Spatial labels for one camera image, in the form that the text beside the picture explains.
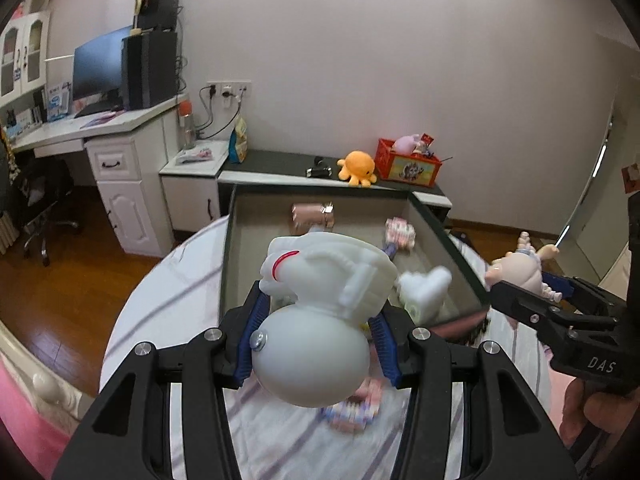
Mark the black computer tower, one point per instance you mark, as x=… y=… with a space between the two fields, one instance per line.
x=150 y=70

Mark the small black device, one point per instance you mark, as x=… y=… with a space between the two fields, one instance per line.
x=320 y=169

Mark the white glass-door cabinet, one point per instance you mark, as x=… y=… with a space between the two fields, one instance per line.
x=27 y=55

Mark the striped white blanket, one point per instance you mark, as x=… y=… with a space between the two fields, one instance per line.
x=150 y=310

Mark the pink and blue toy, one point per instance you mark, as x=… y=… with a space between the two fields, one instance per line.
x=352 y=410

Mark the white desk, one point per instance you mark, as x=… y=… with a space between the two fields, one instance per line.
x=130 y=180

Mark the orange octopus plush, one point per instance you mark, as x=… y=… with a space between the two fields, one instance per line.
x=356 y=167

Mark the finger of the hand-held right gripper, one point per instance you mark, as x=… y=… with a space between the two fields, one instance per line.
x=525 y=310
x=580 y=292

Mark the red paper decoration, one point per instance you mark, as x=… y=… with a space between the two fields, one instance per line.
x=631 y=177

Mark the person's right hand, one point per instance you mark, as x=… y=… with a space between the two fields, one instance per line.
x=582 y=410

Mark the blue and white box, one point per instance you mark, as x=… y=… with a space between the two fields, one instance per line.
x=58 y=101

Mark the pink rectangular case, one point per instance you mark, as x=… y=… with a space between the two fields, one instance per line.
x=307 y=217

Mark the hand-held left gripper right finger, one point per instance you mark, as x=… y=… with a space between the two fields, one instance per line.
x=387 y=355

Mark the red printed crate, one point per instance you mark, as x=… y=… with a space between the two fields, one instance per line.
x=410 y=167

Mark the white astronaut figure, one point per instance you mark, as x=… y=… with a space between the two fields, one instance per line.
x=310 y=350

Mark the pink plush toy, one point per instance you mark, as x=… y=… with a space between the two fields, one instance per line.
x=406 y=143

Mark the white plug adapter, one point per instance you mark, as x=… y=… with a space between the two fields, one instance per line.
x=422 y=292

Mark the black-topped low cabinet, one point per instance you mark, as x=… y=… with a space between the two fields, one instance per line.
x=280 y=165

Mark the black computer monitor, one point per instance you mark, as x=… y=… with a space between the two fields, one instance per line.
x=97 y=67

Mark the blue snack bag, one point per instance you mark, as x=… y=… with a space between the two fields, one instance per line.
x=238 y=142

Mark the black speaker box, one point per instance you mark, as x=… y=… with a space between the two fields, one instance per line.
x=157 y=10

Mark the pink packet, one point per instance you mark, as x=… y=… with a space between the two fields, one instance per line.
x=195 y=155

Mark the pink bed blanket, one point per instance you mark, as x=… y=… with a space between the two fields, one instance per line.
x=20 y=420

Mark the white wall socket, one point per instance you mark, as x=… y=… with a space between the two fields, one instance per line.
x=230 y=89

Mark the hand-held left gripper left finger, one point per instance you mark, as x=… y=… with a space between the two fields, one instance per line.
x=245 y=350

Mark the white bed post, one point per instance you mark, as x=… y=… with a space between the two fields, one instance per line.
x=52 y=392

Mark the black office chair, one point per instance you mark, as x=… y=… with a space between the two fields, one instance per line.
x=42 y=200

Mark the white door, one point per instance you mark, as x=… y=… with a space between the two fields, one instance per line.
x=615 y=220

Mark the pale baby doll figure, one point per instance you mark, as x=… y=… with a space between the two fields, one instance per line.
x=517 y=272

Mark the orange-capped water bottle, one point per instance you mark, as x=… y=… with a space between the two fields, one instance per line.
x=186 y=125

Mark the pink box with black rim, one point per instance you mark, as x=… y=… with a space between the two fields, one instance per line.
x=250 y=240

